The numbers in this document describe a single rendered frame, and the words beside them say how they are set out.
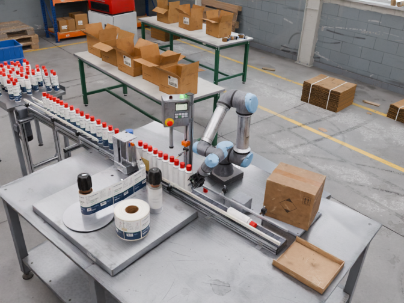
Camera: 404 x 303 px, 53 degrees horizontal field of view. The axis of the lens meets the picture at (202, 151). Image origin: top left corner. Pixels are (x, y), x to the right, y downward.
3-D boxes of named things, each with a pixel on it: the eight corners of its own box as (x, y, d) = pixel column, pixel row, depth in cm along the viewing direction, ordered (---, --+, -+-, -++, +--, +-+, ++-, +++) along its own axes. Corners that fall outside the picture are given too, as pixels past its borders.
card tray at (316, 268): (272, 264, 223) (273, 259, 221) (295, 240, 240) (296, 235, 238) (321, 294, 206) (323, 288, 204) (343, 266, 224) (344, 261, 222)
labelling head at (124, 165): (113, 167, 293) (111, 136, 280) (128, 160, 302) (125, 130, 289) (126, 174, 285) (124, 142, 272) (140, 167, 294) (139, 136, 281)
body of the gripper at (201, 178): (186, 180, 257) (193, 170, 248) (195, 175, 263) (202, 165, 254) (193, 189, 255) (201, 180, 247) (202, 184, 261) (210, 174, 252)
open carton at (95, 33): (80, 53, 560) (76, 25, 541) (107, 47, 587) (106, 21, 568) (94, 59, 536) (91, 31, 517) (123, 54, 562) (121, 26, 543)
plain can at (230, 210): (226, 208, 248) (253, 224, 236) (231, 205, 251) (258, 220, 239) (225, 215, 251) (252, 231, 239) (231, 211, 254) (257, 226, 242)
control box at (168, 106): (161, 121, 270) (161, 95, 260) (186, 119, 273) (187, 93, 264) (163, 128, 261) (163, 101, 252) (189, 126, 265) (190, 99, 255)
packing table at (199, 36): (139, 59, 795) (137, 18, 756) (172, 52, 841) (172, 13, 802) (214, 93, 654) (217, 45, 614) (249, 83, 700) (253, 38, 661)
